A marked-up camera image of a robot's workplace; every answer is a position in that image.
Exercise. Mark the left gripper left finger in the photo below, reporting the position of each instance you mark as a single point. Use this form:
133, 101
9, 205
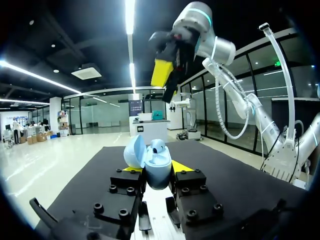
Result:
122, 197

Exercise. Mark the person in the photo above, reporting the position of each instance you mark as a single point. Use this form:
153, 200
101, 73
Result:
16, 131

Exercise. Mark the light blue earbud case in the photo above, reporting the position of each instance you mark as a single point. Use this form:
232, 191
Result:
158, 172

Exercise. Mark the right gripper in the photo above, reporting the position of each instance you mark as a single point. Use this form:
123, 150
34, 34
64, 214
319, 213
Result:
172, 43

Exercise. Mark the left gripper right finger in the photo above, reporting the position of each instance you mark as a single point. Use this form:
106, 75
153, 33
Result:
195, 197

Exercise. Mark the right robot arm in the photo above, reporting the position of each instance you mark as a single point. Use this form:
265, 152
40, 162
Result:
217, 47

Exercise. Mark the light blue earbud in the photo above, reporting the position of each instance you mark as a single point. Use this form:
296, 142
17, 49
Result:
157, 147

